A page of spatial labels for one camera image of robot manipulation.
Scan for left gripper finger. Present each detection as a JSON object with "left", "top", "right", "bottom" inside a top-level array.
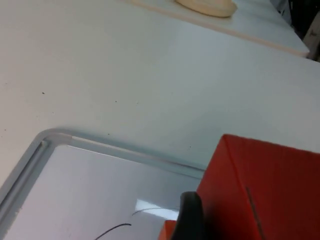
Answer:
[{"left": 174, "top": 190, "right": 205, "bottom": 240}]

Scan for red cube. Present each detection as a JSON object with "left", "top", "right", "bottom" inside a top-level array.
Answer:
[
  {"left": 196, "top": 133, "right": 320, "bottom": 240},
  {"left": 158, "top": 219, "right": 181, "bottom": 240}
]

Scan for grey-framed whiteboard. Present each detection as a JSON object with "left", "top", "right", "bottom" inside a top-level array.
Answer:
[{"left": 0, "top": 128, "right": 208, "bottom": 240}]

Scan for cream rounded object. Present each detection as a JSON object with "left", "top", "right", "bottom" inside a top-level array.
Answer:
[{"left": 174, "top": 0, "right": 238, "bottom": 18}]

